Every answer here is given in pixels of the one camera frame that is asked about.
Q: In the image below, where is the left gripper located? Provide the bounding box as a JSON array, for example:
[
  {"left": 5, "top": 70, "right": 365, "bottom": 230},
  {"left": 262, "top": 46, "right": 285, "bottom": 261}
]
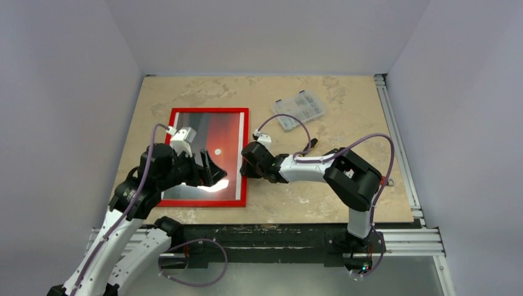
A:
[{"left": 159, "top": 147, "right": 226, "bottom": 190}]

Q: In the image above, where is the red picture frame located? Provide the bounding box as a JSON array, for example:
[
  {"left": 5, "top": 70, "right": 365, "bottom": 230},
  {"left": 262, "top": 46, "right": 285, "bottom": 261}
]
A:
[{"left": 159, "top": 107, "right": 249, "bottom": 207}]

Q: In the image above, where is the black yellow screwdriver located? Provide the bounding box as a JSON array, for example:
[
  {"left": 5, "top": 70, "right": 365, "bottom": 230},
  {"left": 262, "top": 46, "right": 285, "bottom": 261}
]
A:
[{"left": 303, "top": 138, "right": 318, "bottom": 154}]

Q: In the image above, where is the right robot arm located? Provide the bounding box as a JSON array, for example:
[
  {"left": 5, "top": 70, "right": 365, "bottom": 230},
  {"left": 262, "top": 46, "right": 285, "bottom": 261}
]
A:
[{"left": 240, "top": 141, "right": 382, "bottom": 251}]

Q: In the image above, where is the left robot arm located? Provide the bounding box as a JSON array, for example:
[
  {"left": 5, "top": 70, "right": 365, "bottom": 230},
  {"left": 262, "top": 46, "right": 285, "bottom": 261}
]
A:
[{"left": 48, "top": 143, "right": 227, "bottom": 295}]

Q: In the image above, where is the clear plastic screw box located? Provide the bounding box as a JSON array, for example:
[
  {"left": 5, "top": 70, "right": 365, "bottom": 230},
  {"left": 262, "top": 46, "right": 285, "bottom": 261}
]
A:
[{"left": 271, "top": 90, "right": 327, "bottom": 123}]

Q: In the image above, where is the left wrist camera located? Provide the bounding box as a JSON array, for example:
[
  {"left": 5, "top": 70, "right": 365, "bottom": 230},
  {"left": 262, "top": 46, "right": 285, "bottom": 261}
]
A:
[{"left": 168, "top": 127, "right": 197, "bottom": 157}]

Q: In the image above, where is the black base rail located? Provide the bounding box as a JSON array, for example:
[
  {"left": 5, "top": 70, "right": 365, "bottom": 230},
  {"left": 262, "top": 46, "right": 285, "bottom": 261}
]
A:
[{"left": 159, "top": 223, "right": 386, "bottom": 274}]

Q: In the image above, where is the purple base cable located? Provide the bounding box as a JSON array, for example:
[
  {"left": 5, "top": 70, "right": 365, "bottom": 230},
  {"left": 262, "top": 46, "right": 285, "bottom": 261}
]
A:
[{"left": 158, "top": 238, "right": 228, "bottom": 288}]

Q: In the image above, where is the red handle adjustable wrench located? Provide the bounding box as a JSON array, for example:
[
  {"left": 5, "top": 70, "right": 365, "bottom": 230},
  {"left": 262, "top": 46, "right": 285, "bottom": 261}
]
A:
[{"left": 380, "top": 176, "right": 396, "bottom": 186}]

